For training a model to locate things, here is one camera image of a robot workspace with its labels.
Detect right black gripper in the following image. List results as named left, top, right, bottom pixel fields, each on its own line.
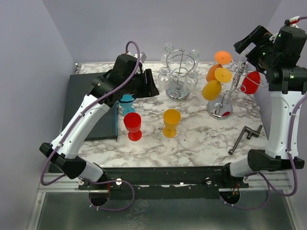
left=235, top=24, right=278, bottom=71

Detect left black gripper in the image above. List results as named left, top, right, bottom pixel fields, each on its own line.
left=123, top=69, right=160, bottom=99

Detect blue plastic wine glass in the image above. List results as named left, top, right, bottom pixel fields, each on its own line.
left=118, top=94, right=135, bottom=116

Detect red plastic wine glass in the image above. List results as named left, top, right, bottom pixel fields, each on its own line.
left=240, top=71, right=260, bottom=94
left=123, top=112, right=142, bottom=141

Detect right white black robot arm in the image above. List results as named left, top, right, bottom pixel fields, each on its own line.
left=221, top=25, right=307, bottom=188

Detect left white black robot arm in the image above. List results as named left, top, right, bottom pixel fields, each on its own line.
left=39, top=54, right=159, bottom=189

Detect clear hanging wine glass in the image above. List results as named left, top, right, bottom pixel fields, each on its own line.
left=238, top=48, right=250, bottom=63

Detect orange standing plastic wine glass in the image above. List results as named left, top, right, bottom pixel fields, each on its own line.
left=163, top=109, right=181, bottom=138

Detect chrome bottle rack centre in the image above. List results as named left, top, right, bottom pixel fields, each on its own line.
left=165, top=48, right=195, bottom=102

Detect dark orange hanging wine glass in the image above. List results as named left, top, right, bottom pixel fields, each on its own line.
left=206, top=51, right=232, bottom=82

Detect yellow-orange hanging wine glass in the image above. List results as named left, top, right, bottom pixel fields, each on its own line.
left=201, top=68, right=232, bottom=101

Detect chrome wine glass rack right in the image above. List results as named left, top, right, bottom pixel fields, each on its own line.
left=206, top=57, right=271, bottom=120

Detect clear glass bottle front left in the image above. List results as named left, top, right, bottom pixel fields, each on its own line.
left=158, top=67, right=171, bottom=91

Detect clear glass bottle front right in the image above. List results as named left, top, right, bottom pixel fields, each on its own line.
left=183, top=70, right=199, bottom=93

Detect clear glass bottle back right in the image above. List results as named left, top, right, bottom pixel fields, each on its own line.
left=185, top=49, right=200, bottom=70

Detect dark metal crank key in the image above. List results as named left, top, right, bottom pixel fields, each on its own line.
left=227, top=124, right=264, bottom=156

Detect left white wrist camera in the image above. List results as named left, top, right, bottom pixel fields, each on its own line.
left=126, top=50, right=147, bottom=63

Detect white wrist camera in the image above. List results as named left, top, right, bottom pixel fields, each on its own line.
left=126, top=50, right=147, bottom=63
left=284, top=16, right=300, bottom=28

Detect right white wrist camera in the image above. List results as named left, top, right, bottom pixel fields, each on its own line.
left=284, top=16, right=300, bottom=28

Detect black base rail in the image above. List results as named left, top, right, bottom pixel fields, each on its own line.
left=77, top=166, right=248, bottom=204

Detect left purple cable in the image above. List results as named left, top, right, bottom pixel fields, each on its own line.
left=40, top=41, right=141, bottom=186

